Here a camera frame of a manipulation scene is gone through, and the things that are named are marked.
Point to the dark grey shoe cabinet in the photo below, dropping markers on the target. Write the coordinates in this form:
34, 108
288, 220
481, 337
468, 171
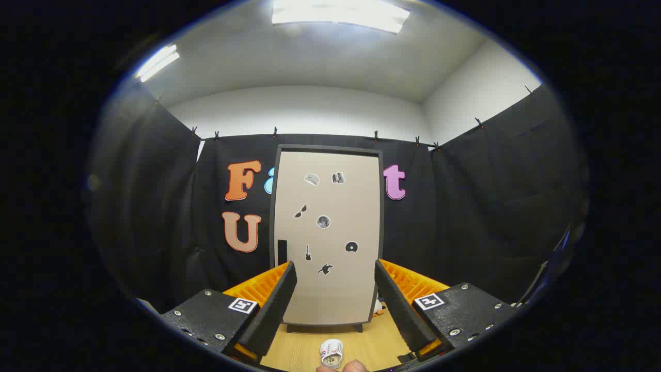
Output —
330, 148

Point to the penguin plush toy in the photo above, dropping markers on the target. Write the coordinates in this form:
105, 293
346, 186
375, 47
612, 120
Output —
378, 308

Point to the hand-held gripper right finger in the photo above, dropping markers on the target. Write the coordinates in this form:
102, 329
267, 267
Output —
403, 315

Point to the white canvas shoe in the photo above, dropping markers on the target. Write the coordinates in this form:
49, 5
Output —
331, 351

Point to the narrow ceiling light panel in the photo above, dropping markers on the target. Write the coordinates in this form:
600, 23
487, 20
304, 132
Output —
157, 63

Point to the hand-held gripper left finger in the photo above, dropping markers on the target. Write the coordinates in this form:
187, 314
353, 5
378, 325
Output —
273, 315

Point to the row of black cloth clips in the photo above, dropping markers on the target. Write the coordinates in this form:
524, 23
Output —
274, 132

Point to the wide ceiling light panel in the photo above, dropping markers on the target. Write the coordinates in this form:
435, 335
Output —
341, 14

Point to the black backdrop cloth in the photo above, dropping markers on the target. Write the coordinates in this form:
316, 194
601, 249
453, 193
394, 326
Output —
465, 217

